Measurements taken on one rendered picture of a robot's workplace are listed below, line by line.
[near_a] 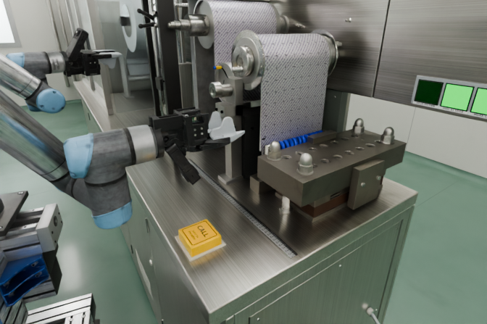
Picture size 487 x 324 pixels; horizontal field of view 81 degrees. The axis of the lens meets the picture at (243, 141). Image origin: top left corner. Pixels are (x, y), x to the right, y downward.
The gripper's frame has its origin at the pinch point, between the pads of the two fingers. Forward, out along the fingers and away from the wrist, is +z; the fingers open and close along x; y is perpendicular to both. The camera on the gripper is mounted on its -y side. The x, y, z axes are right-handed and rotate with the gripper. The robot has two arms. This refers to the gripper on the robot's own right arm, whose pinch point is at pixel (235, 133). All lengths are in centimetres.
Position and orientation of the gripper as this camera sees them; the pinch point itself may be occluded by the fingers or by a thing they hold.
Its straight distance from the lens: 69.3
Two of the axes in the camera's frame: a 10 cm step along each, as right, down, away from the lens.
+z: 8.4, -2.0, 5.1
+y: -0.1, -9.3, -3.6
